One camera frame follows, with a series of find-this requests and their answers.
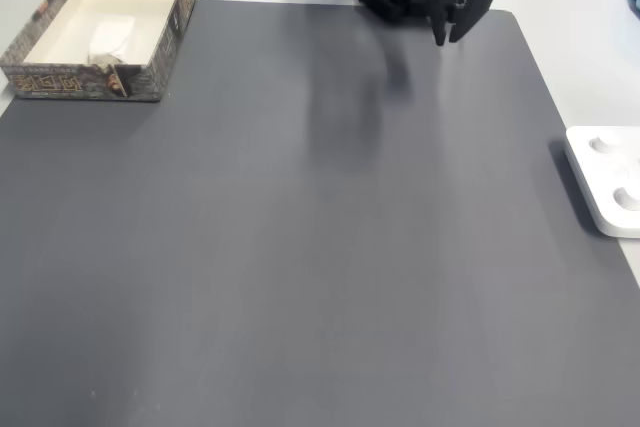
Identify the white block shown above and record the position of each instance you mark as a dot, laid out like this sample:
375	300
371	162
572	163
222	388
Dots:
112	34

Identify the printed cardboard box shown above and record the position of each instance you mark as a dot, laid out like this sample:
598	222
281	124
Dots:
165	47

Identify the white device with round knobs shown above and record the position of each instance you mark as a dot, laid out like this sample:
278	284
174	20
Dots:
610	177

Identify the grey desk mat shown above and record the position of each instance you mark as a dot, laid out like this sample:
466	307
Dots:
350	247

